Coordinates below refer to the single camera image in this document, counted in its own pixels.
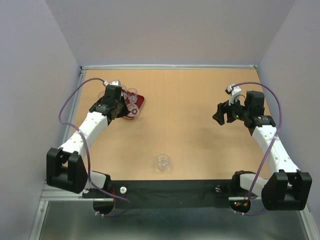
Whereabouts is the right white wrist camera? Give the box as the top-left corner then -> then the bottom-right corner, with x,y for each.
225,84 -> 242,106

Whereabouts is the red rectangular tray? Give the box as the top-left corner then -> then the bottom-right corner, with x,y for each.
124,94 -> 145,120

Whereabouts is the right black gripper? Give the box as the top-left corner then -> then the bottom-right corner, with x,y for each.
211,93 -> 250,125

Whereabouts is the aluminium rail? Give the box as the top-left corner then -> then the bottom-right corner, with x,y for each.
80,64 -> 257,70
57,68 -> 87,148
40,181 -> 82,201

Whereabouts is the clear glass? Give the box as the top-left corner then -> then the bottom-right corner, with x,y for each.
98,91 -> 105,99
126,103 -> 140,119
156,154 -> 171,171
127,88 -> 138,104

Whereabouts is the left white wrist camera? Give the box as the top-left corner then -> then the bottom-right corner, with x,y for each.
103,80 -> 122,86

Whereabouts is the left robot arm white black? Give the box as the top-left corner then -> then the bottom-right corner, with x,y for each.
46,80 -> 129,197

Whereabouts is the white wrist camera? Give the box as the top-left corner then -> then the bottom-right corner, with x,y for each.
103,80 -> 122,86
225,84 -> 242,106

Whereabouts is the aluminium back rail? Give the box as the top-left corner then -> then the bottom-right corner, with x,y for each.
80,64 -> 257,70

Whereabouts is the aluminium front rail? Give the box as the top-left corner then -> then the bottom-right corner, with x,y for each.
40,181 -> 82,201

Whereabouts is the aluminium left rail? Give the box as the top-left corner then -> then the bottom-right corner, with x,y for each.
57,68 -> 87,148

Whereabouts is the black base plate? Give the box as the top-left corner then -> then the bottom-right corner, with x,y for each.
81,179 -> 261,210

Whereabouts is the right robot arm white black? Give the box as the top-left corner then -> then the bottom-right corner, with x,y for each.
212,86 -> 312,211

